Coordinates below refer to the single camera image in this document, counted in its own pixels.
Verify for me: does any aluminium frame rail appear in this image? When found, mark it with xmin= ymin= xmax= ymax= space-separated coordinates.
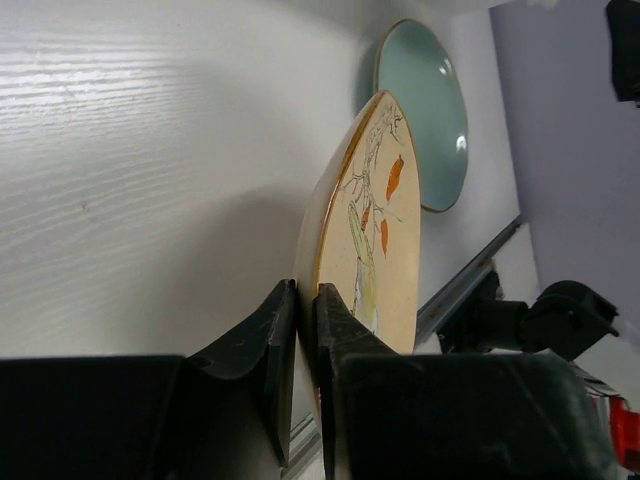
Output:
xmin=414 ymin=217 xmax=520 ymax=353

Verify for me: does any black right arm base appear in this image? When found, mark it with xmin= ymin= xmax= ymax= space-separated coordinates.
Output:
xmin=436 ymin=272 xmax=620 ymax=362

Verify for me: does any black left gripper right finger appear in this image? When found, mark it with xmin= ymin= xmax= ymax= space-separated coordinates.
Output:
xmin=313 ymin=284 xmax=617 ymax=479

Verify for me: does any light green round plate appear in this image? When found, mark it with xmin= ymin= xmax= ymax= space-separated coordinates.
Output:
xmin=373 ymin=19 xmax=469 ymax=212

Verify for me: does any beige bird painted plate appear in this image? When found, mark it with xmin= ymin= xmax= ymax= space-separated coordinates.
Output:
xmin=294 ymin=90 xmax=421 ymax=415

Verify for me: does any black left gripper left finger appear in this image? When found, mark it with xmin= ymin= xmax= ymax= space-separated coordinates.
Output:
xmin=1 ymin=280 xmax=296 ymax=479

